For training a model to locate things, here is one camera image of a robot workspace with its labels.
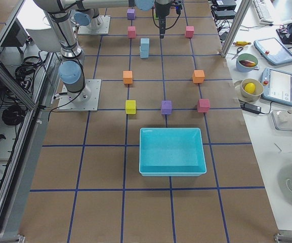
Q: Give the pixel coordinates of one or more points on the white chair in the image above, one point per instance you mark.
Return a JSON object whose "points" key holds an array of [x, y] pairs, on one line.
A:
{"points": [[45, 39]]}

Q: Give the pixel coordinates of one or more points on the kitchen scale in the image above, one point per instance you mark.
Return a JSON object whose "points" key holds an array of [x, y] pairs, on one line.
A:
{"points": [[282, 120]]}

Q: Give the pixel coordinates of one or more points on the pink foam block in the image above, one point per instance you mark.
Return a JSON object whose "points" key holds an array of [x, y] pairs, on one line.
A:
{"points": [[131, 32], [203, 105], [189, 32]]}

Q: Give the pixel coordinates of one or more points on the yellow foam block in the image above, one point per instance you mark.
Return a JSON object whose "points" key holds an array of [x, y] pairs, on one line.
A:
{"points": [[130, 107]]}

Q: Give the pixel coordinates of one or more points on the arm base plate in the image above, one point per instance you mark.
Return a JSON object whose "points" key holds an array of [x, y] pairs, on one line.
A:
{"points": [[88, 100], [95, 26]]}

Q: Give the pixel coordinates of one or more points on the blue bowl with fruit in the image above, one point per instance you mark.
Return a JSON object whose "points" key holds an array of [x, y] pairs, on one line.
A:
{"points": [[246, 62]]}

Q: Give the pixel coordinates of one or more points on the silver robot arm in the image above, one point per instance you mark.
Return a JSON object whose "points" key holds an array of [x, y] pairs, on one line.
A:
{"points": [[71, 71], [162, 10]]}

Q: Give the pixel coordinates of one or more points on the blue teach pendant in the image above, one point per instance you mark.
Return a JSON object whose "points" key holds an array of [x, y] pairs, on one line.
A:
{"points": [[273, 51], [277, 86]]}

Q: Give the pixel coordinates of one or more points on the cream bowl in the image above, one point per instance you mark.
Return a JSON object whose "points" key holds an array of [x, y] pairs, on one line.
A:
{"points": [[251, 97]]}

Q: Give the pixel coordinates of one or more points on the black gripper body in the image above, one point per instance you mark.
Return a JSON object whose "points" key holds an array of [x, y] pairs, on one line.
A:
{"points": [[161, 11]]}

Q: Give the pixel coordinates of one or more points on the light blue foam block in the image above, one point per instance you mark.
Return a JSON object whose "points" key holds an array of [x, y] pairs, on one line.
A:
{"points": [[144, 44], [144, 54]]}

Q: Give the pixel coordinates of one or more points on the yellow lemon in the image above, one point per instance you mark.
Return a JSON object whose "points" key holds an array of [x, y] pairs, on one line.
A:
{"points": [[250, 88]]}

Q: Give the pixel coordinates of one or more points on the keyboard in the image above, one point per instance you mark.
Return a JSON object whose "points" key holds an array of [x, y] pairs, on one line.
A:
{"points": [[262, 12]]}

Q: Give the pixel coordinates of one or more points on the black power adapter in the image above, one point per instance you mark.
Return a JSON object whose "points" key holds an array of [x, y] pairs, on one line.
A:
{"points": [[251, 108]]}

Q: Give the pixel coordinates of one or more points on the orange foam block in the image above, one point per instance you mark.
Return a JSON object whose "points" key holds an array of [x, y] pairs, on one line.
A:
{"points": [[198, 76], [127, 77]]}

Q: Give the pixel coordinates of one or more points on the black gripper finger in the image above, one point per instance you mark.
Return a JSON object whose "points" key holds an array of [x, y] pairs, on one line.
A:
{"points": [[161, 33]]}

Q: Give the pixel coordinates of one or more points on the teal plastic tray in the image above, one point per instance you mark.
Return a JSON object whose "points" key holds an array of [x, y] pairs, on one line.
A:
{"points": [[171, 152]]}

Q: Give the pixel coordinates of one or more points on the aluminium frame post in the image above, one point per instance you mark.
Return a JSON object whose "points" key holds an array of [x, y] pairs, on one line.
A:
{"points": [[239, 16]]}

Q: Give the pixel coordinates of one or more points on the scissors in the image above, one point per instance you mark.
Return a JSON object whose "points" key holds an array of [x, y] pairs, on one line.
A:
{"points": [[239, 49]]}

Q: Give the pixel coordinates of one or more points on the purple foam block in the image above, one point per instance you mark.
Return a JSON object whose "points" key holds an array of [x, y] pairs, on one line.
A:
{"points": [[166, 107], [131, 14]]}

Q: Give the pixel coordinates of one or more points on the brass cylinder tool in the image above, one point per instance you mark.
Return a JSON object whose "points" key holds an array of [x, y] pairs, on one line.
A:
{"points": [[241, 43]]}

